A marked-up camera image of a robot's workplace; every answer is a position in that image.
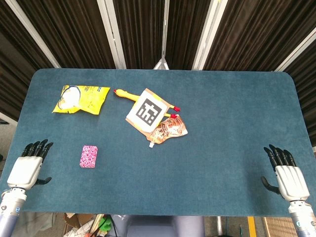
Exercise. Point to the thin white frame post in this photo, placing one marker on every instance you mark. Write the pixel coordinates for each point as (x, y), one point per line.
(164, 37)

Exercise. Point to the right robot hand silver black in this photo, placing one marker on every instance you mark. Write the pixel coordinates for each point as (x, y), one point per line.
(291, 180)

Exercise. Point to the yellow snack bag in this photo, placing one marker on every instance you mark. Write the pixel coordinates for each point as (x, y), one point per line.
(81, 100)

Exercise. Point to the pink patterned small box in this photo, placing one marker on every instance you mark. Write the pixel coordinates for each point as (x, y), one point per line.
(88, 157)

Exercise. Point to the grey cloth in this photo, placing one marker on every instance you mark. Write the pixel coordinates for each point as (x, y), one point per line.
(39, 225)

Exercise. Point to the black pleated curtain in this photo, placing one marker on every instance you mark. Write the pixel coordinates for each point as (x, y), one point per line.
(254, 32)
(140, 32)
(306, 93)
(74, 32)
(185, 32)
(12, 74)

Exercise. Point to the wooden slatted crate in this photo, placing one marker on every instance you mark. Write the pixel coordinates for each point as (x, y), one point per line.
(279, 228)

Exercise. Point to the blue felt table mat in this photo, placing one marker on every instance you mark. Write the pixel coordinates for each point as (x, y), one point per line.
(197, 168)

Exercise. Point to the grey-blue robot torso base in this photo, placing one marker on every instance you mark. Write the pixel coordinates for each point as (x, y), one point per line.
(153, 227)

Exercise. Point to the metal table leg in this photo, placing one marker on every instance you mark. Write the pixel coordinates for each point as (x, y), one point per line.
(219, 227)

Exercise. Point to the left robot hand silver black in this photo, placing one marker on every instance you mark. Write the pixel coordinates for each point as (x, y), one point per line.
(24, 170)

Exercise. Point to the green plastic object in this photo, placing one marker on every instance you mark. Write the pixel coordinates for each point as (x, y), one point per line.
(105, 224)

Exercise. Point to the yellow rubber chicken toy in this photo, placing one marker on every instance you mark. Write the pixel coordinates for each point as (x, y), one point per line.
(126, 94)

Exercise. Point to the right robot arm grey-blue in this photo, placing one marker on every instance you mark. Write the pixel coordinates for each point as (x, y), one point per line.
(302, 217)

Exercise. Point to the cardboard with black marker tag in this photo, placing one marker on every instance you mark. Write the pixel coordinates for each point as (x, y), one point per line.
(148, 111)

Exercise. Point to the white metal frame post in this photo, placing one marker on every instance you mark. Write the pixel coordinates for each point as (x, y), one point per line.
(208, 34)
(34, 34)
(112, 34)
(296, 53)

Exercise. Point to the brown sauce spout pouch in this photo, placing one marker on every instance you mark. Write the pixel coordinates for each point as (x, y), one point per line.
(170, 130)

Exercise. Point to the cardboard box clutter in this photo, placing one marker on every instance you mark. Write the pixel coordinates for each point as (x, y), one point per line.
(79, 224)

